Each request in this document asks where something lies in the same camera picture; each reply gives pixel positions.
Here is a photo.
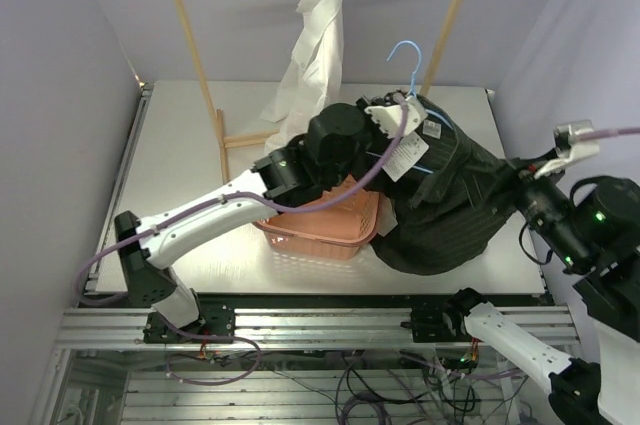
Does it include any blue wire hanger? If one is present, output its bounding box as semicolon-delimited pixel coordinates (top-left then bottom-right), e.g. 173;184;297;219
379;40;442;182

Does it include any white shirt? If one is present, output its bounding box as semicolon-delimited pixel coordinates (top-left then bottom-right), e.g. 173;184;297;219
261;0;344;153

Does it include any dark striped shirt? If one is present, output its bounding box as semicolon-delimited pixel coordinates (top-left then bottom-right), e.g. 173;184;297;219
366;96;515;276

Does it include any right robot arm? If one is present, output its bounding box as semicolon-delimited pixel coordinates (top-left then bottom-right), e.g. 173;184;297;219
440;162;639;424

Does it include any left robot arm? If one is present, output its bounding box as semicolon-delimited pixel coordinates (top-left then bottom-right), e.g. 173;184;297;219
115;94;427;342

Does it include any pink plastic laundry basket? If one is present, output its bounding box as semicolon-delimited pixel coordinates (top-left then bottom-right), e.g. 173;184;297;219
254;190;381;260

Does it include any wooden clothes rack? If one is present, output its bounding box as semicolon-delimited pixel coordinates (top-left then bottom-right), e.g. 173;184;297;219
173;0;464;183

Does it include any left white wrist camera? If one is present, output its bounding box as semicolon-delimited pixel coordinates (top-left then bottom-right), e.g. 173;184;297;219
364;96;428;138

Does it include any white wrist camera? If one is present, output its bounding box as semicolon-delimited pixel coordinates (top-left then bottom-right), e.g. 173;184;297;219
364;96;428;138
534;120;600;179

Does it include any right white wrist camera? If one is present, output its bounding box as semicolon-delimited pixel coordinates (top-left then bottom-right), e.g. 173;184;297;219
534;120;600;179

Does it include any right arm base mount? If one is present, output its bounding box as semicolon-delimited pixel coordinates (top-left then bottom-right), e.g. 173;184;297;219
400;295;466;344

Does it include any aluminium rail frame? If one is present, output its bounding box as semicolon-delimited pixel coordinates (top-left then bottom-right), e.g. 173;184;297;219
54;306;579;351

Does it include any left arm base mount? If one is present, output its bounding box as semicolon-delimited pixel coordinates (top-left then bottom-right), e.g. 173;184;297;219
143;302;235;344

